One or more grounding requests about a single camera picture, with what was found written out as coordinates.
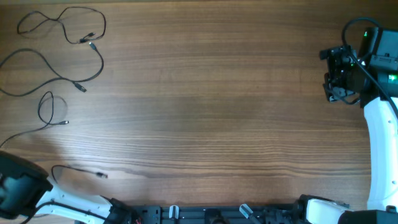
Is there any thin black usb cable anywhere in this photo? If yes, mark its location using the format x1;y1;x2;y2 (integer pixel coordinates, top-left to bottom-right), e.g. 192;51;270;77
16;6;107;45

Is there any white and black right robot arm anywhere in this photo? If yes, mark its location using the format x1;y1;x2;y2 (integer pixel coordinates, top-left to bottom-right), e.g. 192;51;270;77
292;26;397;223

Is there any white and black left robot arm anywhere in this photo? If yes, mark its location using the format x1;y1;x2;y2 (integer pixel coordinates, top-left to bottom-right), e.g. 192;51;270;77
1;151;141;224

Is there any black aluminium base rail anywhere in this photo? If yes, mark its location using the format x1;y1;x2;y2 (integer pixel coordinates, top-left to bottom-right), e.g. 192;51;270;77
105;204;310;224

